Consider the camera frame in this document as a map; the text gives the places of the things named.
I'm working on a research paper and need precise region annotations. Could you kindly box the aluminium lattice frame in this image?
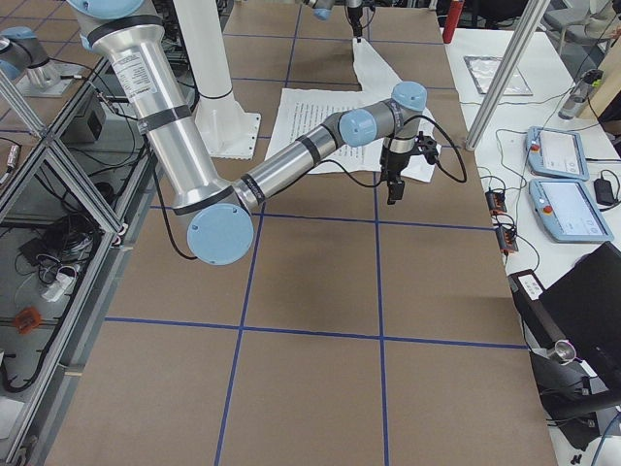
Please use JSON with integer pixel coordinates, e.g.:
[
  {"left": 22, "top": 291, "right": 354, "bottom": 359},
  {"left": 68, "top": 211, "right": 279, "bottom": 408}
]
[{"left": 0, "top": 0, "right": 200, "bottom": 466}]

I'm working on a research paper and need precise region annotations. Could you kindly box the orange clamp part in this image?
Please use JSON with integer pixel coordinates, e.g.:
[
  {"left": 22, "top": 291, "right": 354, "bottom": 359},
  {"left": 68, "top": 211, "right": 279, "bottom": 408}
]
[{"left": 12, "top": 307, "right": 42, "bottom": 335}]

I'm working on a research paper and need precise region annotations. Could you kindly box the white long sleeve printed shirt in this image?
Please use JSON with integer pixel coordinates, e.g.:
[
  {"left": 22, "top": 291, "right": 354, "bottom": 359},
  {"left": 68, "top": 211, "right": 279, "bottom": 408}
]
[{"left": 262, "top": 37, "right": 442, "bottom": 184}]

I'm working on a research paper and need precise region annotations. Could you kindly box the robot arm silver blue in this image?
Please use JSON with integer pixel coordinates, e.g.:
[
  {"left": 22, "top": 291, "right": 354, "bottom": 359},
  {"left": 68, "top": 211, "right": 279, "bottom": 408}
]
[
  {"left": 301, "top": 0, "right": 363, "bottom": 42},
  {"left": 72, "top": 1, "right": 427, "bottom": 265}
]

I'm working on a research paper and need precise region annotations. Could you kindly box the white camera post with base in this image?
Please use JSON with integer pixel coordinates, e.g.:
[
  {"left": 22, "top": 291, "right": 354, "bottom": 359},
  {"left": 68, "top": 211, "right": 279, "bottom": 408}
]
[{"left": 174, "top": 0, "right": 261, "bottom": 160}]

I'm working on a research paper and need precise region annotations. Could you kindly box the black power adapter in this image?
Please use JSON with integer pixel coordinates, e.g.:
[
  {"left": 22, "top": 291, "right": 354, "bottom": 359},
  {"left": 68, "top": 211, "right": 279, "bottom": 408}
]
[{"left": 594, "top": 178, "right": 617, "bottom": 207}]

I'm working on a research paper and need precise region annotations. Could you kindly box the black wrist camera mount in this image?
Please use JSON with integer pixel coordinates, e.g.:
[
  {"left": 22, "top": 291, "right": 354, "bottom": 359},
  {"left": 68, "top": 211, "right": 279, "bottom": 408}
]
[{"left": 414, "top": 131, "right": 440, "bottom": 165}]

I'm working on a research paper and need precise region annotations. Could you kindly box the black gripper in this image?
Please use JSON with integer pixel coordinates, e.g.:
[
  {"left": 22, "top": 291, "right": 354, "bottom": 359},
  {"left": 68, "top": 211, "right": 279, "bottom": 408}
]
[
  {"left": 347, "top": 5, "right": 363, "bottom": 40},
  {"left": 380, "top": 150, "right": 409, "bottom": 205}
]

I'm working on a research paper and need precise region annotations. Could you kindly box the orange black connector box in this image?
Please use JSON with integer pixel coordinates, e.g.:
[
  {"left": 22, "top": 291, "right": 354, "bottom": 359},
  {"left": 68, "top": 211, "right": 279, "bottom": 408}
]
[
  {"left": 495, "top": 225, "right": 519, "bottom": 255},
  {"left": 485, "top": 190, "right": 507, "bottom": 216}
]

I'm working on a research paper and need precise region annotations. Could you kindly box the lower orange black connector box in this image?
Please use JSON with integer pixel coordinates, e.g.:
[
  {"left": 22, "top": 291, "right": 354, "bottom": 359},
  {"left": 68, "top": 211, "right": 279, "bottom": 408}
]
[{"left": 495, "top": 225, "right": 519, "bottom": 255}]

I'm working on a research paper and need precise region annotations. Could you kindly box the clear water bottle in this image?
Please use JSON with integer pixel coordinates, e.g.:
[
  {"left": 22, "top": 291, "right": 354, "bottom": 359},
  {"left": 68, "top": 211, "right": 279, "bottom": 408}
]
[{"left": 558, "top": 68, "right": 604, "bottom": 120}]

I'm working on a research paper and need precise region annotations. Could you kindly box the lower blue teach pendant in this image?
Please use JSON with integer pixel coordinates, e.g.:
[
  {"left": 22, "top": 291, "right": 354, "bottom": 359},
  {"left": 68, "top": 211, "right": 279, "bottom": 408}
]
[{"left": 528, "top": 179, "right": 614, "bottom": 244}]

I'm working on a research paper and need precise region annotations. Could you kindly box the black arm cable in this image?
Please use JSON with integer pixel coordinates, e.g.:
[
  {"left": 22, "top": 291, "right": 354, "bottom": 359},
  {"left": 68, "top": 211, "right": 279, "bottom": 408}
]
[{"left": 159, "top": 114, "right": 470, "bottom": 261}]

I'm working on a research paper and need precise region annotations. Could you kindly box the aluminium frame post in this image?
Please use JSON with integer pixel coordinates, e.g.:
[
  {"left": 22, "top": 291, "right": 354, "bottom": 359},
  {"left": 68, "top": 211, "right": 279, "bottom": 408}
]
[{"left": 465, "top": 0, "right": 550, "bottom": 150}]

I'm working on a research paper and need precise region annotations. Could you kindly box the blue teach pendant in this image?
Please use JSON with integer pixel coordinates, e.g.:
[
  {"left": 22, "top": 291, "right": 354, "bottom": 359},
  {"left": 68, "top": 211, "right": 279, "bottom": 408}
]
[
  {"left": 526, "top": 126, "right": 589, "bottom": 181},
  {"left": 528, "top": 179, "right": 614, "bottom": 244}
]

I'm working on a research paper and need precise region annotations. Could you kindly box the upper blue teach pendant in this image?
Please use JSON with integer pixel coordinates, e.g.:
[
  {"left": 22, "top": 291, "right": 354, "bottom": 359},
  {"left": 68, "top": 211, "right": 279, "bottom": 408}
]
[{"left": 526, "top": 126, "right": 589, "bottom": 181}]

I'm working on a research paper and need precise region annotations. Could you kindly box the red cylinder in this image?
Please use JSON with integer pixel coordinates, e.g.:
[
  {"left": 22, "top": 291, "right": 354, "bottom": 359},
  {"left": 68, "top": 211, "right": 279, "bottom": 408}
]
[{"left": 442, "top": 0, "right": 464, "bottom": 44}]

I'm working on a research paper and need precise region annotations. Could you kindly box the black laptop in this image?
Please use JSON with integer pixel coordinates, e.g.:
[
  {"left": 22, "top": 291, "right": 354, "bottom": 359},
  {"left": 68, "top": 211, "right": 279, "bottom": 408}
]
[{"left": 508, "top": 242, "right": 620, "bottom": 388}]

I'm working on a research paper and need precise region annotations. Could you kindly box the silver metal cup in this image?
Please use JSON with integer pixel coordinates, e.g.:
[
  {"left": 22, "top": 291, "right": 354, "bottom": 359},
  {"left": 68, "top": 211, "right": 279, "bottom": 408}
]
[{"left": 553, "top": 340, "right": 576, "bottom": 365}]

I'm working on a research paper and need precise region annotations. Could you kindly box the upper orange black connector box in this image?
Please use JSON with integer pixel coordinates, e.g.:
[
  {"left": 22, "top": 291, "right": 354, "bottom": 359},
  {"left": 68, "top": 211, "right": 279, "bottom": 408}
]
[{"left": 485, "top": 190, "right": 507, "bottom": 216}]

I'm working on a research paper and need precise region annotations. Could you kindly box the silver foil framed sheet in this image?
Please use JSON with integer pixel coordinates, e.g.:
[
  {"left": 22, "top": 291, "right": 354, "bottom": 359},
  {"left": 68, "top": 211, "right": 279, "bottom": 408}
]
[{"left": 463, "top": 55, "right": 533, "bottom": 96}]

